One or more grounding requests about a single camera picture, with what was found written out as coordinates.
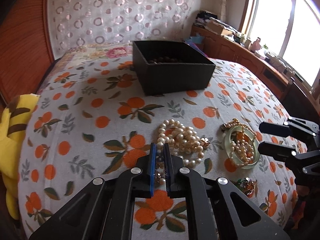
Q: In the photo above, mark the blue purple blanket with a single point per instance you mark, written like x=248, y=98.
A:
x=194, y=46

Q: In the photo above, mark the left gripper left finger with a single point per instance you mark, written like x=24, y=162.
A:
x=145, y=182

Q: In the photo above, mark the amber green brooch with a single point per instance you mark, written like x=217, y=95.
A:
x=246, y=185

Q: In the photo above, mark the yellow striped plush toy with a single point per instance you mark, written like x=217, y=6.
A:
x=14, y=121

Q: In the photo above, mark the orange print bed sheet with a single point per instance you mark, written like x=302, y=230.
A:
x=93, y=120

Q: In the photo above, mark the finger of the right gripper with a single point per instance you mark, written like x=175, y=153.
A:
x=276, y=151
x=275, y=129

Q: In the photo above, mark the pink figurine on sill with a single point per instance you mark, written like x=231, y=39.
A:
x=256, y=46

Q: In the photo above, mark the wooden sideboard cabinet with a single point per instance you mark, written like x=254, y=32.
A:
x=217, y=47

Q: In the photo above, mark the window with frame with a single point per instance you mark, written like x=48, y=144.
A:
x=289, y=30

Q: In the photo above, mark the black storage box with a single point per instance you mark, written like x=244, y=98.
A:
x=164, y=67

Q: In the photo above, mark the pile of books and clutter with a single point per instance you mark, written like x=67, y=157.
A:
x=209, y=21

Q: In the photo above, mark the circle pattern sheer curtain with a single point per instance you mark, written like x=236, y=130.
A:
x=73, y=23

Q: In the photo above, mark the floral quilt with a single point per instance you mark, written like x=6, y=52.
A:
x=100, y=52

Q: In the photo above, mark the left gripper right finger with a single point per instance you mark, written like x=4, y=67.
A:
x=172, y=165

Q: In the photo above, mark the gold chain jewelry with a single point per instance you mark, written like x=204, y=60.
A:
x=236, y=124

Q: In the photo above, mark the green jade bangle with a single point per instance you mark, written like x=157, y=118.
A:
x=242, y=151

